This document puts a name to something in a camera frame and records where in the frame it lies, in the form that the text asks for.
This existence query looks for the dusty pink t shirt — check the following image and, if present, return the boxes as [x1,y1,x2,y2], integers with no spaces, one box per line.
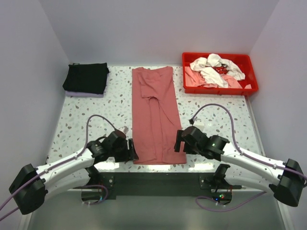
[132,67,187,165]

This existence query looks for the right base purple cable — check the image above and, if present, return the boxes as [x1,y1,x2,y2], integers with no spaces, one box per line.
[196,191,267,213]

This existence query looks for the white t shirt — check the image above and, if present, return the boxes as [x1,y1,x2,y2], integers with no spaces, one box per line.
[187,54,246,88]

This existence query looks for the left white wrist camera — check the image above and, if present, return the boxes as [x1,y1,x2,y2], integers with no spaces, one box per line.
[119,126,129,135]

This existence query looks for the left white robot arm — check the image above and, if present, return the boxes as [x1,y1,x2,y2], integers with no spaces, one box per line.
[9,130,139,215]

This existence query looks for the red plastic bin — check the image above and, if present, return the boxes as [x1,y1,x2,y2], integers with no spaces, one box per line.
[182,52,259,96]

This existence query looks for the folded lavender t shirt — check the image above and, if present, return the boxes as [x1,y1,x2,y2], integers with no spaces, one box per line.
[65,91,104,98]

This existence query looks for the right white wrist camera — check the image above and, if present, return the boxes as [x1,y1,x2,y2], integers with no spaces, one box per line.
[193,121,204,132]

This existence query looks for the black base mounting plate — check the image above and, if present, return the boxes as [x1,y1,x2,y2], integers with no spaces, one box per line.
[82,172,233,205]

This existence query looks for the folded black t shirt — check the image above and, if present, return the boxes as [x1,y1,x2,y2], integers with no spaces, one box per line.
[62,63,109,94]

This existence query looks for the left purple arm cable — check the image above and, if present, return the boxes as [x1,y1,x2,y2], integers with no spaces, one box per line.
[0,115,118,221]

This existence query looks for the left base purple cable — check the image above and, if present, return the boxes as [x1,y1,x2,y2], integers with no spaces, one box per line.
[81,183,108,206]

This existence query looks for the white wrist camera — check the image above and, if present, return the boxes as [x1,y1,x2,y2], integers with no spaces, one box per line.
[119,126,129,135]
[193,121,204,132]

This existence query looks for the light pink t shirt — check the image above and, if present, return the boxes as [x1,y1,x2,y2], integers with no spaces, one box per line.
[185,67,242,89]

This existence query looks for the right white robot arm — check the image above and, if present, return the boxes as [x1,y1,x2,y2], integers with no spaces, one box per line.
[174,126,307,207]

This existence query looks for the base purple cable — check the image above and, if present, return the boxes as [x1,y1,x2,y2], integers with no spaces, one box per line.
[81,183,108,206]
[196,191,267,213]

